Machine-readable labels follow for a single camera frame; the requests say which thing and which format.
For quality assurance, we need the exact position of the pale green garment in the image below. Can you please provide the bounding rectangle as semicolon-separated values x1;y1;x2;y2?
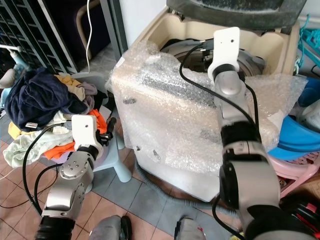
17;112;76;169

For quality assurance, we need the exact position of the dark grey washer lid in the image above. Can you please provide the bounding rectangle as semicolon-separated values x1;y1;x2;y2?
166;0;309;29

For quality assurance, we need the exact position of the white hanging cable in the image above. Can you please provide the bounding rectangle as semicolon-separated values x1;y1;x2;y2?
85;0;96;74

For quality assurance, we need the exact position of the pink plastic stool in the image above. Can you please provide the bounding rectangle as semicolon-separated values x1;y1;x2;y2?
272;149;320;199

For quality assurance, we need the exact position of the beige top-load washing machine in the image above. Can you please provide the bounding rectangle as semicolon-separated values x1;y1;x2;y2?
110;0;309;202

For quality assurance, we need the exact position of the curved wooden chair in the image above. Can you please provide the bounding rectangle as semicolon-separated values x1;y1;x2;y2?
75;0;106;51

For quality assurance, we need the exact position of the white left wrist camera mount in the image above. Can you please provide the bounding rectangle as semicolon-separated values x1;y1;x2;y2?
71;114;99;150

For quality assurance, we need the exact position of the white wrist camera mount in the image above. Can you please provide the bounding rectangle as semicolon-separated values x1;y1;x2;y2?
207;26;241;76
71;114;99;150

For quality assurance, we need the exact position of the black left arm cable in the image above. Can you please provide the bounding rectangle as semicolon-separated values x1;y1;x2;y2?
21;122;76;216

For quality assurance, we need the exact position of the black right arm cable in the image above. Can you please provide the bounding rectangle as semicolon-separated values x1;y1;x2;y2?
178;40;261;126

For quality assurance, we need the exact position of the grey left robot foot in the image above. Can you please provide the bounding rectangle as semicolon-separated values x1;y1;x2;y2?
87;214;133;240

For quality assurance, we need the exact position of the teal clothes hanger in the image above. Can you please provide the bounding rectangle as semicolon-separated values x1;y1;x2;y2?
297;14;320;76

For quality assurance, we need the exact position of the orange garment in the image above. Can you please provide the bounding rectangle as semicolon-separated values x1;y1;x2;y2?
42;108;110;161

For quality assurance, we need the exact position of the clear bubble wrap sheet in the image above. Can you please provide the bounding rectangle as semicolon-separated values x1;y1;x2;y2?
109;40;309;175

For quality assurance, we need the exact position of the mustard yellow garment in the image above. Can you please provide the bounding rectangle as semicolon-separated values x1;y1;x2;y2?
54;72;86;101

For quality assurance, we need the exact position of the navy blue garment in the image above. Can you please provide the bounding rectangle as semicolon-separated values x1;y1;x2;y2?
18;67;94;132

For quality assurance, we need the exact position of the black grid crate rack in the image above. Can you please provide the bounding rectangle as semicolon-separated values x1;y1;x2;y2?
0;0;74;71

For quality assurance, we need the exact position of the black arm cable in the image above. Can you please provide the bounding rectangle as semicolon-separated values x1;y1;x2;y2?
21;122;76;216
178;40;261;126

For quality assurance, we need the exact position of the grey garment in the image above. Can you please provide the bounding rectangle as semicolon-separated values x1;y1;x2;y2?
79;82;99;111

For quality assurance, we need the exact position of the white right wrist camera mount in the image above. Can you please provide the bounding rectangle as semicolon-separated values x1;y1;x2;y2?
207;26;241;76

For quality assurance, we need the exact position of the teal child ride-on toy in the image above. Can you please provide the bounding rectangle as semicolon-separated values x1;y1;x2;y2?
0;43;31;101

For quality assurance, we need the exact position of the blue plastic basin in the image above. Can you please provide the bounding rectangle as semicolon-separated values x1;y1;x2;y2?
267;114;320;161

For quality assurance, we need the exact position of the grey door frame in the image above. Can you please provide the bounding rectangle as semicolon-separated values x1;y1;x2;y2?
98;0;129;66

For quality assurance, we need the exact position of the red and black item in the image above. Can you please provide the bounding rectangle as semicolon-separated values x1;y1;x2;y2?
279;194;320;236

